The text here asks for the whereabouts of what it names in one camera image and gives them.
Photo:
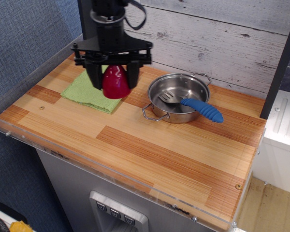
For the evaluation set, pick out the yellow tape object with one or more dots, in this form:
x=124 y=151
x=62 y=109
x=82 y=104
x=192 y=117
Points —
x=20 y=226

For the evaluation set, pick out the white toy sink counter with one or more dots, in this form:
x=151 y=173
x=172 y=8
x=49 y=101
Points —
x=272 y=161

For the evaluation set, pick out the blue handled metal spatula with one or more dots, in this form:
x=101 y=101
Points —
x=205 y=109

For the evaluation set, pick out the grey cabinet with dispenser panel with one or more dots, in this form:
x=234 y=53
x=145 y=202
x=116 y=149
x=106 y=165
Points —
x=93 y=203

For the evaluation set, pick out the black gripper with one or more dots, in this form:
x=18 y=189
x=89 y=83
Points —
x=110 y=44

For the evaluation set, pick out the clear acrylic guard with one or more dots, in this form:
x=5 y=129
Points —
x=197 y=169

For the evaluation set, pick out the black post right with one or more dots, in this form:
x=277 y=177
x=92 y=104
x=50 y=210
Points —
x=277 y=80

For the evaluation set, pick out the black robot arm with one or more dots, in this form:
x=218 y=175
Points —
x=108 y=8

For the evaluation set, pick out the stainless steel pot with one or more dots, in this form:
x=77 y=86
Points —
x=180 y=85

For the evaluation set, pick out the green folded cloth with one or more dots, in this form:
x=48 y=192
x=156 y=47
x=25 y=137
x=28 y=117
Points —
x=82 y=91

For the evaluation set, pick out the red toy potato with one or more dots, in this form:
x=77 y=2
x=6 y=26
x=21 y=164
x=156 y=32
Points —
x=115 y=82

